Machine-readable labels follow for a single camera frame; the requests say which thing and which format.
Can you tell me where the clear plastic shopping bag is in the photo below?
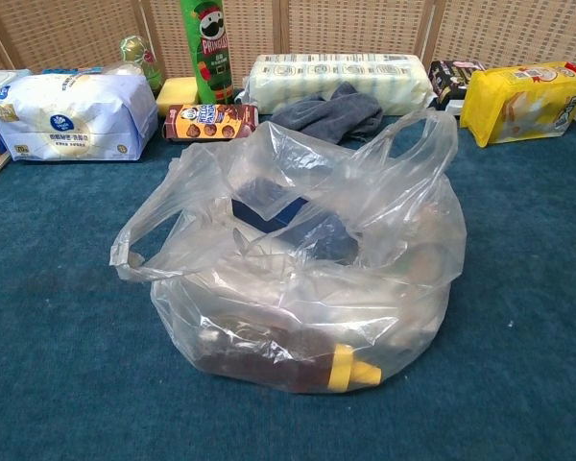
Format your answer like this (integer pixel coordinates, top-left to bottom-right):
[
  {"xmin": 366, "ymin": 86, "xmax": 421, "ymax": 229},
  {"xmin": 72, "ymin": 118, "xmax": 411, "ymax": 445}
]
[{"xmin": 108, "ymin": 109, "xmax": 468, "ymax": 396}]

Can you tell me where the yellow snack bag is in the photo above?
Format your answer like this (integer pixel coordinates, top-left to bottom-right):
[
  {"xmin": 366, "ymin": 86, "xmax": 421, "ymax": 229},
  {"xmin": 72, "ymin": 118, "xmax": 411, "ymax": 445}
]
[{"xmin": 459, "ymin": 61, "xmax": 576, "ymax": 148}]

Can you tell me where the dark blue box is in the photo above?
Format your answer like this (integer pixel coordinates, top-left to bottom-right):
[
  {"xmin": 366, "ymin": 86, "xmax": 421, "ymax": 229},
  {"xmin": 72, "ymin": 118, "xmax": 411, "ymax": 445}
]
[{"xmin": 229, "ymin": 175, "xmax": 362, "ymax": 266}]

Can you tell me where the grey cloth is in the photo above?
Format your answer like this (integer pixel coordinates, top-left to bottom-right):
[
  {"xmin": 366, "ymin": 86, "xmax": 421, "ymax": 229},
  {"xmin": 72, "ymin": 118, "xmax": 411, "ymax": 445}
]
[{"xmin": 270, "ymin": 81, "xmax": 385, "ymax": 144}]

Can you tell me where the brown Hello Panda box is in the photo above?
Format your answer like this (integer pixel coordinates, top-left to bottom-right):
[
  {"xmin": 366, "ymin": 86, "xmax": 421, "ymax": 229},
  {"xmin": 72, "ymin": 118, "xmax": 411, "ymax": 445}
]
[{"xmin": 165, "ymin": 103, "xmax": 259, "ymax": 142}]

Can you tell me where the brown sauce bottle yellow cap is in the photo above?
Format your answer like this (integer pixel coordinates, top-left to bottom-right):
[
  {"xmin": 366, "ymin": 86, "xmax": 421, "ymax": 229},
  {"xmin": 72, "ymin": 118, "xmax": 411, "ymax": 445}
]
[{"xmin": 194, "ymin": 314, "xmax": 383, "ymax": 394}]

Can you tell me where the long white paper roll pack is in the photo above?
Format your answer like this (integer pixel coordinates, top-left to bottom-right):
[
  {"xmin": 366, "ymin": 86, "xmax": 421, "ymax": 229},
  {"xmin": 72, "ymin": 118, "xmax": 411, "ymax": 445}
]
[{"xmin": 242, "ymin": 53, "xmax": 436, "ymax": 116}]

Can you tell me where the yellow sponge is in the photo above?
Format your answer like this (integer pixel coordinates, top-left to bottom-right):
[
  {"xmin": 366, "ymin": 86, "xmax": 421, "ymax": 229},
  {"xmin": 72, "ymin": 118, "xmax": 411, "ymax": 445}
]
[{"xmin": 156, "ymin": 78, "xmax": 201, "ymax": 118}]

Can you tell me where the green Pringles can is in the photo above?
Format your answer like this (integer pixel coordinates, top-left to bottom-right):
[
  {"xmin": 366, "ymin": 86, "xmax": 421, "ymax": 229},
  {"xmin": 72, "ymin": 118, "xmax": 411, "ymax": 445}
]
[{"xmin": 180, "ymin": 0, "xmax": 235, "ymax": 106}]

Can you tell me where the black pink snack pack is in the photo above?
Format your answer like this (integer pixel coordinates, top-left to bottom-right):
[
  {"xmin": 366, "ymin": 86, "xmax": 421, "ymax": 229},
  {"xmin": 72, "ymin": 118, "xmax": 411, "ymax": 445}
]
[{"xmin": 426, "ymin": 60, "xmax": 489, "ymax": 116}]

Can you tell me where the teal felt table cover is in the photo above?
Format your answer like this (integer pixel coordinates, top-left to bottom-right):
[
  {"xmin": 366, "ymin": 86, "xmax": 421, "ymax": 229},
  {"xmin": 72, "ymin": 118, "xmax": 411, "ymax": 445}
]
[{"xmin": 0, "ymin": 103, "xmax": 576, "ymax": 461}]

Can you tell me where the white blue tissue pack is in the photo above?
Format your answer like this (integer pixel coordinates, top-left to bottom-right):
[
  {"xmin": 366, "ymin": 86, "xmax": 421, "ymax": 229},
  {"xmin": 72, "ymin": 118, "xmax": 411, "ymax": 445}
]
[{"xmin": 0, "ymin": 71, "xmax": 159, "ymax": 162}]

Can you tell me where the woven rattan folding screen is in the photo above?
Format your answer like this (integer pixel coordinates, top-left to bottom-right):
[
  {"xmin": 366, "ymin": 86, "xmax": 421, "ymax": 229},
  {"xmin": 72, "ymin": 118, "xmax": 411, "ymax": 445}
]
[{"xmin": 0, "ymin": 0, "xmax": 576, "ymax": 81}]

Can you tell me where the light blue wipes pack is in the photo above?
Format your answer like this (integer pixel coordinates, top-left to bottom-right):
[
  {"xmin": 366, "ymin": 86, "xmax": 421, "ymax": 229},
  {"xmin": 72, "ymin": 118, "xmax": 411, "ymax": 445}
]
[{"xmin": 0, "ymin": 69, "xmax": 33, "ymax": 105}]

